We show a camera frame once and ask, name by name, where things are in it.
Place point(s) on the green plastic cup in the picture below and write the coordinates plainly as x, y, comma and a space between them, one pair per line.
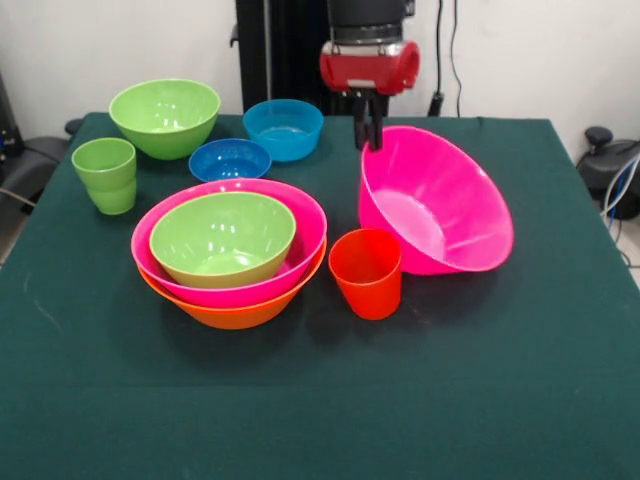
102, 175

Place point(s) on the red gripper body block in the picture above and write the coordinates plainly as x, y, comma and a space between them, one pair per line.
370, 67

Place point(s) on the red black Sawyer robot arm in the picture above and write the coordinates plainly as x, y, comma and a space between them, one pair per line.
367, 20

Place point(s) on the green plastic bowl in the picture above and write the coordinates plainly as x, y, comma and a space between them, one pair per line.
225, 235
165, 110

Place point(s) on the dark green tablecloth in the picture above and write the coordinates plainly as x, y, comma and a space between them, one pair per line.
320, 400

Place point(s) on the black office chair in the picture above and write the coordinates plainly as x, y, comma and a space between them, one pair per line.
35, 165
600, 170

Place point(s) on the red plastic cup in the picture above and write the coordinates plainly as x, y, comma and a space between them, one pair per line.
367, 285

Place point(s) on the light blue plastic bowl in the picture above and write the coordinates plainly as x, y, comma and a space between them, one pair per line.
282, 125

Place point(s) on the pink plastic bowl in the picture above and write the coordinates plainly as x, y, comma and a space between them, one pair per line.
310, 225
440, 210

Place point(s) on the dark blue plastic bowl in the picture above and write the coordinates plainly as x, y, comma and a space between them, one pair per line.
227, 160

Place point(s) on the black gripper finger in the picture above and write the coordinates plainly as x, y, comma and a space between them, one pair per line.
376, 122
361, 122

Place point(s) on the orange plastic bowl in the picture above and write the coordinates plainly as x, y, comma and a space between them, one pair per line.
235, 317

